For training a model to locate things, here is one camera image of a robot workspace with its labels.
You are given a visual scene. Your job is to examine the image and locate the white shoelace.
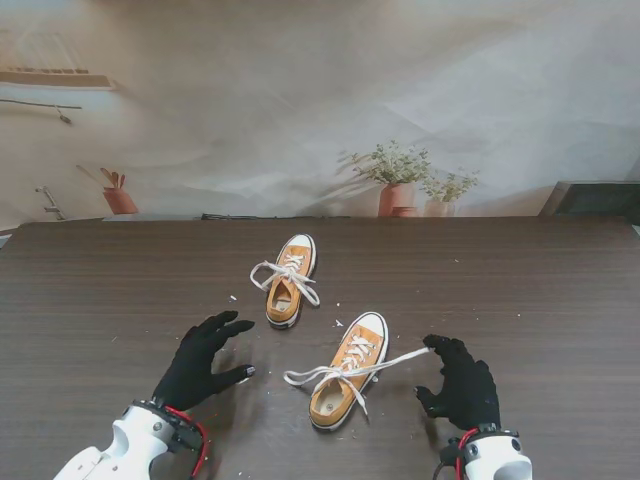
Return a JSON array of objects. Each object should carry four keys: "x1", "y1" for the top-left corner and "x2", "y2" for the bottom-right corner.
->
[
  {"x1": 249, "y1": 254, "x2": 321, "y2": 309},
  {"x1": 282, "y1": 335, "x2": 432, "y2": 417}
]

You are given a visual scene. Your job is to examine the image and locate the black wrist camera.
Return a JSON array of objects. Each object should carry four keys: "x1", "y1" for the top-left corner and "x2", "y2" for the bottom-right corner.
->
[
  {"x1": 438, "y1": 438, "x2": 462, "y2": 466},
  {"x1": 169, "y1": 417, "x2": 206, "y2": 454}
]

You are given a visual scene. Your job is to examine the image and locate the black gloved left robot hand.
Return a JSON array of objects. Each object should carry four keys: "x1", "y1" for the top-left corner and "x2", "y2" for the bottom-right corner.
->
[{"x1": 151, "y1": 309, "x2": 257, "y2": 412}]

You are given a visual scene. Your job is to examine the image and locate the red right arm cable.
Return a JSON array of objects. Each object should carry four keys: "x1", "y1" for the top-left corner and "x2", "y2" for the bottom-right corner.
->
[{"x1": 454, "y1": 427, "x2": 480, "y2": 480}]

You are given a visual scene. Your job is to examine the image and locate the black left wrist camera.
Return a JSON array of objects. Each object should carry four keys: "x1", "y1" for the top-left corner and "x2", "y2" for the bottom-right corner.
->
[{"x1": 169, "y1": 417, "x2": 206, "y2": 454}]

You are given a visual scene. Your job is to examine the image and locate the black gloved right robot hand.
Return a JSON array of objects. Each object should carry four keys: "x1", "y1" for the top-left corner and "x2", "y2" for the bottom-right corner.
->
[{"x1": 413, "y1": 333, "x2": 502, "y2": 431}]

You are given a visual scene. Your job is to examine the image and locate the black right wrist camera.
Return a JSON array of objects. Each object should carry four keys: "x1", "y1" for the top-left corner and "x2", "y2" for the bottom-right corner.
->
[{"x1": 438, "y1": 438, "x2": 462, "y2": 466}]

